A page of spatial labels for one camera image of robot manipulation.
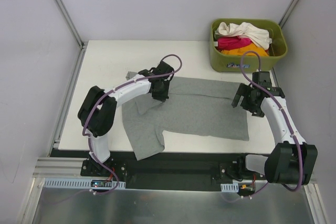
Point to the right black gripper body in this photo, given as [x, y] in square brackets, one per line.
[244, 98]

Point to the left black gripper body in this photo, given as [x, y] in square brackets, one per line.
[160, 92]

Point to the grey t shirt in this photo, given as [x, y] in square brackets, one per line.
[195, 106]

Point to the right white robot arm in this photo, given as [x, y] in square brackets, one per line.
[292, 160]

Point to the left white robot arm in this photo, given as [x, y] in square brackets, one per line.
[97, 112]

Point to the green plastic bin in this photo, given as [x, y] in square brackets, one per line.
[230, 63]

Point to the orange t shirt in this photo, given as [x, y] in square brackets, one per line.
[240, 51]

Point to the pink t shirt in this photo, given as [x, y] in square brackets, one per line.
[230, 43]

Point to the white t shirt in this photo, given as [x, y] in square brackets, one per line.
[260, 37]

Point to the left aluminium frame post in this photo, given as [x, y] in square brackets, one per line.
[69, 22]

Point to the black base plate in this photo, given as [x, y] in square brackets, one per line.
[174, 171]

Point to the right white cable duct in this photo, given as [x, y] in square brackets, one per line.
[230, 188]

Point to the white cable duct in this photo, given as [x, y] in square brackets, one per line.
[70, 183]
[230, 188]

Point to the left white cable duct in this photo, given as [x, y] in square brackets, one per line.
[70, 183]

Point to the aluminium rail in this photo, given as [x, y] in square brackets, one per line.
[58, 167]

